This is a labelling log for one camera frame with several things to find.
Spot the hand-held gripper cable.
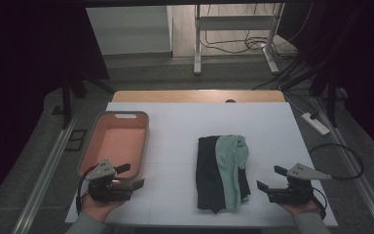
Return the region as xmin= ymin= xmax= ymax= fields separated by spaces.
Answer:
xmin=75 ymin=165 xmax=96 ymax=216
xmin=311 ymin=186 xmax=328 ymax=220

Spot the right hand-held gripper cable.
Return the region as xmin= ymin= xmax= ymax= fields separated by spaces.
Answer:
xmin=311 ymin=186 xmax=328 ymax=220

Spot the person's left hand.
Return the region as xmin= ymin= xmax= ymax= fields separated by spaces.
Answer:
xmin=81 ymin=193 xmax=126 ymax=223

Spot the aluminium rail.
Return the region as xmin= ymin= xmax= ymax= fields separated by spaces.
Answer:
xmin=12 ymin=115 xmax=79 ymax=234
xmin=313 ymin=97 xmax=374 ymax=234

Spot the pink plastic basket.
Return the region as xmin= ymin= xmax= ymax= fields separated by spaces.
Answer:
xmin=77 ymin=110 xmax=150 ymax=183

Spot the light grey cabinet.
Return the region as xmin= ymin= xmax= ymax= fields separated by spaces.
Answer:
xmin=86 ymin=5 xmax=173 ymax=57

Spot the dark cloth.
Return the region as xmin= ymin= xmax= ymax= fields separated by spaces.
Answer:
xmin=195 ymin=135 xmax=251 ymax=215

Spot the white board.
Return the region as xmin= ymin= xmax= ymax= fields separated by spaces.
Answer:
xmin=65 ymin=101 xmax=338 ymax=227

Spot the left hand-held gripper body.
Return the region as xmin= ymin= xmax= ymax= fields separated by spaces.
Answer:
xmin=85 ymin=158 xmax=134 ymax=203

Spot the left hand-held gripper cable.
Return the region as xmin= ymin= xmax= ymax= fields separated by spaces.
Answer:
xmin=75 ymin=165 xmax=96 ymax=216

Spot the wooden table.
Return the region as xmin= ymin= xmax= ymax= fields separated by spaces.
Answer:
xmin=111 ymin=90 xmax=286 ymax=103

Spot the dark floor plate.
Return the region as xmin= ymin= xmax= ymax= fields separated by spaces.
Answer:
xmin=65 ymin=129 xmax=88 ymax=152

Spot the white power strip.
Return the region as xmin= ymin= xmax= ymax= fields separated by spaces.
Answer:
xmin=301 ymin=112 xmax=331 ymax=137

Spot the light green cloth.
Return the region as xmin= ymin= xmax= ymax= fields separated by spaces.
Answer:
xmin=214 ymin=134 xmax=250 ymax=211

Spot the black tripod stand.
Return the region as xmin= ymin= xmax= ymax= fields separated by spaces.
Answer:
xmin=59 ymin=72 xmax=115 ymax=130
xmin=252 ymin=48 xmax=340 ymax=129

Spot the bundle of black cables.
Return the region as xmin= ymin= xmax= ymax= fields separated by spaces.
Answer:
xmin=200 ymin=28 xmax=298 ymax=61

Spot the person's right hand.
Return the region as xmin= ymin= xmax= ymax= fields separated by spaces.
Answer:
xmin=279 ymin=199 xmax=320 ymax=217

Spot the black looped cable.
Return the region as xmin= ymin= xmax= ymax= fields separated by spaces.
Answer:
xmin=308 ymin=142 xmax=364 ymax=180

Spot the white metal stand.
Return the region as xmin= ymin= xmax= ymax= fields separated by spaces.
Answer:
xmin=193 ymin=3 xmax=285 ymax=76

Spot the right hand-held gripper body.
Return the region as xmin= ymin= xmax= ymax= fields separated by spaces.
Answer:
xmin=266 ymin=163 xmax=333 ymax=207

